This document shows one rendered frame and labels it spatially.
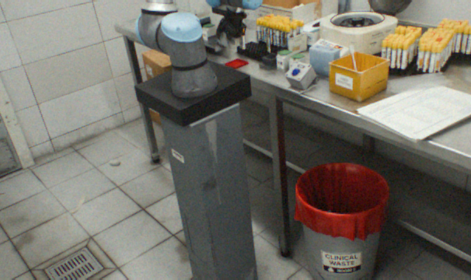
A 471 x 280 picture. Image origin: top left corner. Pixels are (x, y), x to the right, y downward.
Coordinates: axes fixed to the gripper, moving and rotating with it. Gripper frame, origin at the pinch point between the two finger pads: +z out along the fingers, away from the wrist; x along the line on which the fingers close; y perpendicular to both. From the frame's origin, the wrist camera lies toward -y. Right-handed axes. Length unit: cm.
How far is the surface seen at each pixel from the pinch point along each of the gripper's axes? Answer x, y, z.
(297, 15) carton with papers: 27.4, 11.2, -14.5
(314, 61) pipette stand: 6.1, 39.5, -23.3
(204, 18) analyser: 0.9, -14.4, -1.0
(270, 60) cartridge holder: 1.2, 25.3, -13.0
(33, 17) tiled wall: -30, -121, 77
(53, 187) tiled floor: -61, -43, 131
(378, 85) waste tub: 7, 63, -34
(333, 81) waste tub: -1, 53, -30
